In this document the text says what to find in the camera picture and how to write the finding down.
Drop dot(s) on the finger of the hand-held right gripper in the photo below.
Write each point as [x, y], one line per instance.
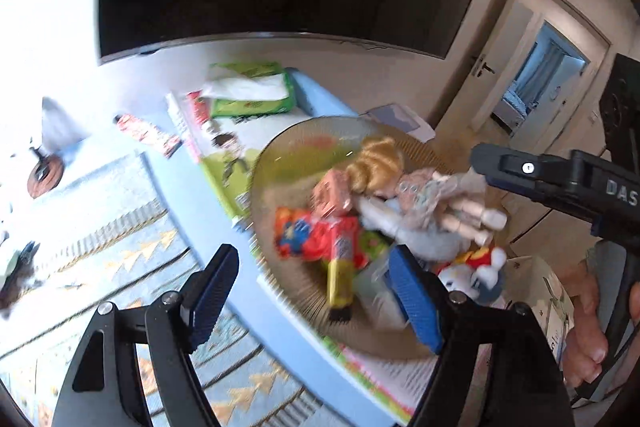
[520, 177]

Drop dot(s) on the blue white red plush toy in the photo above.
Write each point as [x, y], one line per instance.
[475, 272]

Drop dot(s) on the person's right hand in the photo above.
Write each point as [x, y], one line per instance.
[585, 337]

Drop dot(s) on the green picture book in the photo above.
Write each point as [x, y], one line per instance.
[225, 167]

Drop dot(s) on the green tissue pack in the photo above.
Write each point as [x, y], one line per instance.
[250, 89]

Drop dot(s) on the blonde doll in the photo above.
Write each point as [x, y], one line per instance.
[375, 162]

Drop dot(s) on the clear plastic bag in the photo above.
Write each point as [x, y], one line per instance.
[375, 287]

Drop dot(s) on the round woven basket tray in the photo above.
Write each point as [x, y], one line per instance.
[300, 287]

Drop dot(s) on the white pink-edged book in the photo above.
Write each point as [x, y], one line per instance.
[380, 377]

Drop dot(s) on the pink patterned tube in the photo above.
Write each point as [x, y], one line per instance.
[147, 134]

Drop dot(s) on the dark blurred object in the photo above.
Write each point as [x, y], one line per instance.
[20, 277]

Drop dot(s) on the blue patterned woven table mat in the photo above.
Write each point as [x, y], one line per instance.
[100, 217]

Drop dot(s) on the blue desktop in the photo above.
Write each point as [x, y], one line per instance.
[210, 227]

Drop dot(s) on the white cardboard box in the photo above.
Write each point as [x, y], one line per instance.
[540, 287]

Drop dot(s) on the white door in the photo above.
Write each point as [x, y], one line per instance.
[480, 72]

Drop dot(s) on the red and white book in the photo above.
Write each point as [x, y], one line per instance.
[185, 117]

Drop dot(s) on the orange snack packet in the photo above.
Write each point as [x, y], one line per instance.
[300, 234]

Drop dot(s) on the yellow and red snack bar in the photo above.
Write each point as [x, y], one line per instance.
[342, 277]

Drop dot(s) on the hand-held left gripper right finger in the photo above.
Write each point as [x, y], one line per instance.
[415, 302]

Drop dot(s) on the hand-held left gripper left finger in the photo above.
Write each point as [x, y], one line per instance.
[212, 297]

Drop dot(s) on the light blue notebook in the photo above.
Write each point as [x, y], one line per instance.
[397, 119]

